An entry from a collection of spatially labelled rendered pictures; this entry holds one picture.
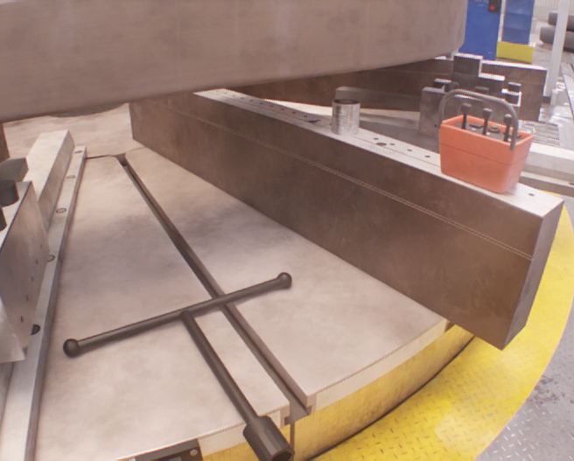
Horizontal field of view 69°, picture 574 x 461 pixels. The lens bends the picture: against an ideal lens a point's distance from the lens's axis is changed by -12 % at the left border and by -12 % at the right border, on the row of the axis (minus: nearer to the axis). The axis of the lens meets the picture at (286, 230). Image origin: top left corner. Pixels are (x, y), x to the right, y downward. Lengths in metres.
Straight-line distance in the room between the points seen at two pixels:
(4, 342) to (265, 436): 0.54
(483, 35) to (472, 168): 5.29
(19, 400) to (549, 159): 2.17
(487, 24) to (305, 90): 3.59
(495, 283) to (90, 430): 0.96
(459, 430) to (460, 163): 0.76
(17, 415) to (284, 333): 0.65
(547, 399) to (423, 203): 0.79
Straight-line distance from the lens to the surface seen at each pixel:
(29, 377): 1.14
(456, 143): 1.11
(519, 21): 9.95
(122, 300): 1.36
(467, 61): 2.25
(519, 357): 1.73
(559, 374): 1.73
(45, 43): 1.12
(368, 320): 1.24
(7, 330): 0.98
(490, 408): 1.53
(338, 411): 1.22
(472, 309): 1.22
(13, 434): 1.04
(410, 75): 3.24
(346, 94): 2.44
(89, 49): 1.12
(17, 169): 1.67
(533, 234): 1.07
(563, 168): 2.31
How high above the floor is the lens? 1.10
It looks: 29 degrees down
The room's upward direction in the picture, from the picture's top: straight up
